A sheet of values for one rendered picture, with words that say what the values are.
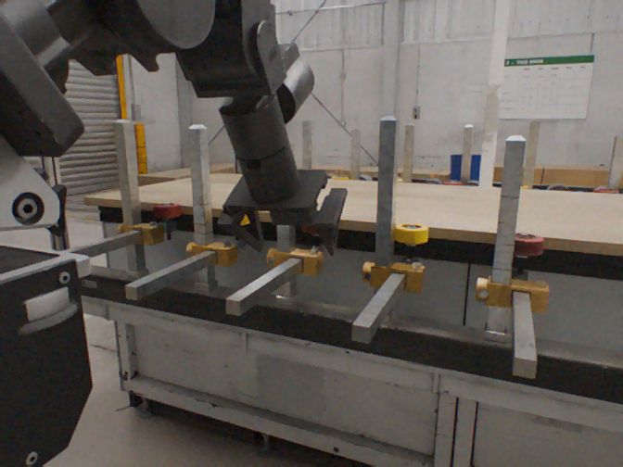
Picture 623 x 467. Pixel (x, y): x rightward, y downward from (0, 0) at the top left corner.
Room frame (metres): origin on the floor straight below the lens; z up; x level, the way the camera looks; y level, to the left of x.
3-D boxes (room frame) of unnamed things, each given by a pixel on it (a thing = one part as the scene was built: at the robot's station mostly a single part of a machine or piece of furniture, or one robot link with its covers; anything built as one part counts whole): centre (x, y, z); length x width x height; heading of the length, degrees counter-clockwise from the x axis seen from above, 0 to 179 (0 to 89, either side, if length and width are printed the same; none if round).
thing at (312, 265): (1.08, 0.04, 0.82); 0.14 x 0.06 x 0.05; 67
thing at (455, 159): (6.24, -2.19, 0.36); 0.59 x 0.57 x 0.73; 157
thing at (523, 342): (0.79, -0.40, 0.80); 0.43 x 0.03 x 0.04; 157
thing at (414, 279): (0.98, -0.19, 0.81); 0.14 x 0.06 x 0.05; 67
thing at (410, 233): (1.07, -0.24, 0.85); 0.08 x 0.08 x 0.11
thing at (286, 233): (1.09, 0.06, 0.88); 0.04 x 0.04 x 0.48; 67
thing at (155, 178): (8.18, 2.00, 0.23); 2.41 x 0.77 x 0.17; 159
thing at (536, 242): (0.97, -0.47, 0.85); 0.08 x 0.08 x 0.11
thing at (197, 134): (1.19, 0.29, 0.91); 0.04 x 0.04 x 0.48; 67
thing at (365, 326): (0.89, -0.17, 0.81); 0.43 x 0.03 x 0.04; 157
